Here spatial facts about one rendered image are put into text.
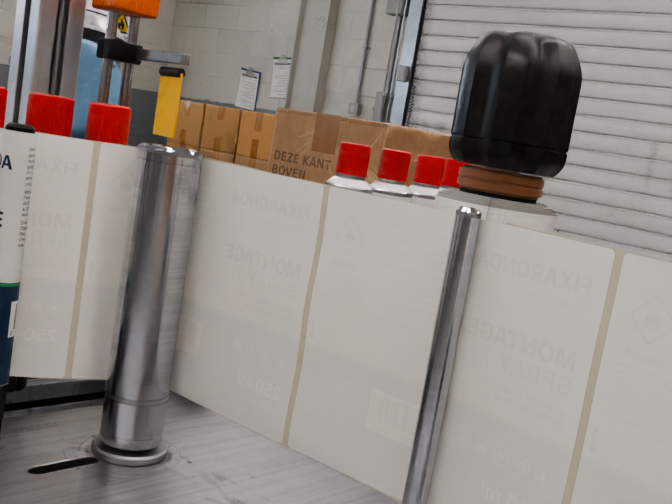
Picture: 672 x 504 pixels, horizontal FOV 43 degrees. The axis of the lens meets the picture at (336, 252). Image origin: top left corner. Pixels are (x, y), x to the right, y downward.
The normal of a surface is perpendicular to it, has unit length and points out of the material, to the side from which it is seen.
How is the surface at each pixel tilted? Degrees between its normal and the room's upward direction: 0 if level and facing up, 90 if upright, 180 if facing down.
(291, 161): 90
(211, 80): 90
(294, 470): 0
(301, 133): 90
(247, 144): 91
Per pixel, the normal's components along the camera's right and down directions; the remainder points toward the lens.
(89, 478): 0.16, -0.98
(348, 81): -0.62, 0.00
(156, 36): 0.76, 0.22
